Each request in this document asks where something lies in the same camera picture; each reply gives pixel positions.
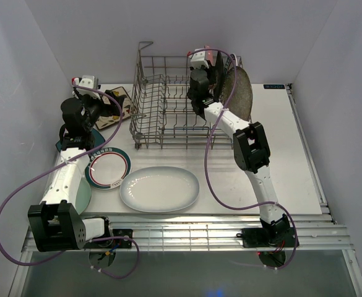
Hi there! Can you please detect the right blue label sticker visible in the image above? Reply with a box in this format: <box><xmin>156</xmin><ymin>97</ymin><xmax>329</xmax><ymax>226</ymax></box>
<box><xmin>263</xmin><ymin>84</ymin><xmax>285</xmax><ymax>90</ymax></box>

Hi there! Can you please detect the light green round plate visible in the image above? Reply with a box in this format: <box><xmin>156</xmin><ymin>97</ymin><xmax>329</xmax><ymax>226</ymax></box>
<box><xmin>74</xmin><ymin>178</ymin><xmax>92</xmax><ymax>214</ymax></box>

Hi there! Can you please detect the grey wire dish rack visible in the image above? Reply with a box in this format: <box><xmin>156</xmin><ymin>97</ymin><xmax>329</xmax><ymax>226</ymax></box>
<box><xmin>129</xmin><ymin>41</ymin><xmax>233</xmax><ymax>150</ymax></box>

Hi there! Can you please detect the black square floral plate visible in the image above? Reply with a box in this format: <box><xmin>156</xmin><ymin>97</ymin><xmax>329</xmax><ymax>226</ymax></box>
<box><xmin>213</xmin><ymin>51</ymin><xmax>224</xmax><ymax>102</ymax></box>

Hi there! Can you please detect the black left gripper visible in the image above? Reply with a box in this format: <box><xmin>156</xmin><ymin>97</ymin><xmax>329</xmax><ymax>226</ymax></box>
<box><xmin>74</xmin><ymin>87</ymin><xmax>124</xmax><ymax>132</ymax></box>

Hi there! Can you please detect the beige square flower plate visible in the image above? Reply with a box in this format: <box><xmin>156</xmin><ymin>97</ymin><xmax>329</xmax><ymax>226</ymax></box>
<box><xmin>94</xmin><ymin>86</ymin><xmax>132</xmax><ymax>131</ymax></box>

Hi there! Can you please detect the speckled beige blue round plate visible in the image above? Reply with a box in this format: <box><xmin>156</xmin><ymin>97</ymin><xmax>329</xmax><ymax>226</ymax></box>
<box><xmin>220</xmin><ymin>66</ymin><xmax>253</xmax><ymax>121</ymax></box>

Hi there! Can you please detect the pink polka dot plate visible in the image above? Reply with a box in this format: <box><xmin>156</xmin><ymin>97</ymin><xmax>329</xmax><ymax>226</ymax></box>
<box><xmin>204</xmin><ymin>45</ymin><xmax>216</xmax><ymax>92</ymax></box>

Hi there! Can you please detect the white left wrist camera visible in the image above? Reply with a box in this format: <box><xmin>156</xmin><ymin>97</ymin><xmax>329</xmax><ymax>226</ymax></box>
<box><xmin>71</xmin><ymin>75</ymin><xmax>100</xmax><ymax>99</ymax></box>

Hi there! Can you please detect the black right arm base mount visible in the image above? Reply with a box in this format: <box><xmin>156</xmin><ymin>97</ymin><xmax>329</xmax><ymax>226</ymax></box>
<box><xmin>236</xmin><ymin>228</ymin><xmax>300</xmax><ymax>248</ymax></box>

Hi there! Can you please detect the aluminium table frame rail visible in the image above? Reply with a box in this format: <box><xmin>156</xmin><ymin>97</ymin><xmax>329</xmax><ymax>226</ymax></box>
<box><xmin>21</xmin><ymin>83</ymin><xmax>355</xmax><ymax>253</ymax></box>

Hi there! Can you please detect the white oval plate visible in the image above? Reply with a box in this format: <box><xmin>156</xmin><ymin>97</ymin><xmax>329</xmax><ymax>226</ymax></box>
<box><xmin>119</xmin><ymin>166</ymin><xmax>200</xmax><ymax>213</ymax></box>

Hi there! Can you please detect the white plate teal red rim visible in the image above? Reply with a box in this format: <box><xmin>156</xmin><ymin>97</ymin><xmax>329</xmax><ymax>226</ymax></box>
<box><xmin>223</xmin><ymin>53</ymin><xmax>241</xmax><ymax>74</ymax></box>
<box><xmin>85</xmin><ymin>147</ymin><xmax>132</xmax><ymax>191</ymax></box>

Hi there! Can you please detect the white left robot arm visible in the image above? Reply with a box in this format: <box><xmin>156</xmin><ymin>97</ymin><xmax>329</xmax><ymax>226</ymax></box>
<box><xmin>28</xmin><ymin>90</ymin><xmax>126</xmax><ymax>252</ymax></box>

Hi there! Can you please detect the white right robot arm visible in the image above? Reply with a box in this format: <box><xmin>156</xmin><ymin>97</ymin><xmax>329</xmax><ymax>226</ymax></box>
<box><xmin>187</xmin><ymin>62</ymin><xmax>298</xmax><ymax>247</ymax></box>

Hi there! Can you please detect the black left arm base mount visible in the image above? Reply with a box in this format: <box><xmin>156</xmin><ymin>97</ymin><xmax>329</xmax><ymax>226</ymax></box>
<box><xmin>110</xmin><ymin>229</ymin><xmax>133</xmax><ymax>252</ymax></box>

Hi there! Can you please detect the teal square plate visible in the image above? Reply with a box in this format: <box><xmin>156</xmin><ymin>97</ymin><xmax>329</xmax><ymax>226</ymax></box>
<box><xmin>55</xmin><ymin>129</ymin><xmax>105</xmax><ymax>152</ymax></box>

